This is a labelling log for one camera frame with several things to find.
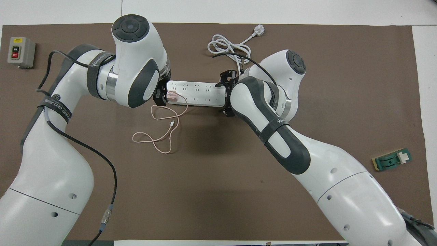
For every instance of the brown table mat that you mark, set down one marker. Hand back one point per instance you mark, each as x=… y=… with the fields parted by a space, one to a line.
x=211 y=177

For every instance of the pink wall charger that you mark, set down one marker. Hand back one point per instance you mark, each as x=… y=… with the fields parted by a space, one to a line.
x=172 y=96

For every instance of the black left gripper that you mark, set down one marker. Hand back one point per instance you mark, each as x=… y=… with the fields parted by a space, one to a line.
x=158 y=97

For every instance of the grey on-off switch box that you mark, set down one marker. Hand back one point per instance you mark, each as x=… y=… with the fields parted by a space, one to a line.
x=20 y=51

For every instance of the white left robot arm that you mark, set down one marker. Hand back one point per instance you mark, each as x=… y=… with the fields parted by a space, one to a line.
x=51 y=177

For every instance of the green knife switch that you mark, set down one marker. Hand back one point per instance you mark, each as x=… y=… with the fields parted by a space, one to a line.
x=389 y=161

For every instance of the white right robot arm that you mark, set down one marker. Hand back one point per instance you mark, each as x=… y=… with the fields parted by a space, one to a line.
x=341 y=184

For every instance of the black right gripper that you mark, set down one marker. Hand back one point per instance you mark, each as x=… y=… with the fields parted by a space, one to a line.
x=228 y=92

